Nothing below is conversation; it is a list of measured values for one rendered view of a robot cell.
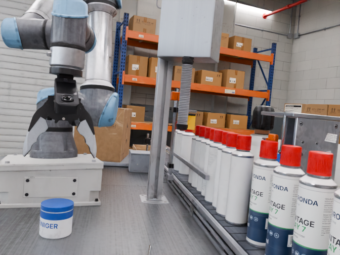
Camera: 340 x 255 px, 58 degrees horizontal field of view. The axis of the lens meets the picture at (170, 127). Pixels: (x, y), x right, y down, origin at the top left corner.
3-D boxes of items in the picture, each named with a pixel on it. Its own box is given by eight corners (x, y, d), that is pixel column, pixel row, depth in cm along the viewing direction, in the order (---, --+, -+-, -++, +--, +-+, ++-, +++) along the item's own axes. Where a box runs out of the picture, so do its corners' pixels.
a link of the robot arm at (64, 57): (87, 50, 67) (46, 44, 64) (85, 71, 68) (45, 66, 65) (83, 54, 74) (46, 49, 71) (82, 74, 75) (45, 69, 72)
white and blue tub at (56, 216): (73, 238, 68) (75, 207, 67) (38, 240, 65) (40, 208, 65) (71, 226, 74) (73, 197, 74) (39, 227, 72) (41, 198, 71)
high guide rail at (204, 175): (209, 180, 84) (209, 175, 84) (205, 180, 84) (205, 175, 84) (154, 138, 189) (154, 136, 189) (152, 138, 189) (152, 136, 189)
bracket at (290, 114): (341, 121, 63) (342, 116, 63) (293, 116, 61) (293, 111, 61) (301, 118, 76) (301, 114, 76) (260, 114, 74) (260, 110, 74)
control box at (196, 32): (210, 57, 87) (216, -12, 86) (156, 56, 94) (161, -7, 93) (219, 64, 96) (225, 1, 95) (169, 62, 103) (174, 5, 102)
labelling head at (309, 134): (330, 243, 64) (344, 119, 63) (272, 242, 61) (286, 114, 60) (291, 218, 78) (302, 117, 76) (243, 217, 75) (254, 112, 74)
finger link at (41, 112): (40, 139, 68) (67, 110, 70) (40, 140, 67) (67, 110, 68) (22, 126, 67) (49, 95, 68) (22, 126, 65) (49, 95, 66)
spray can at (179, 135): (187, 172, 128) (192, 123, 127) (174, 171, 127) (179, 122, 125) (184, 170, 133) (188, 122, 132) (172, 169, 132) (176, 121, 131)
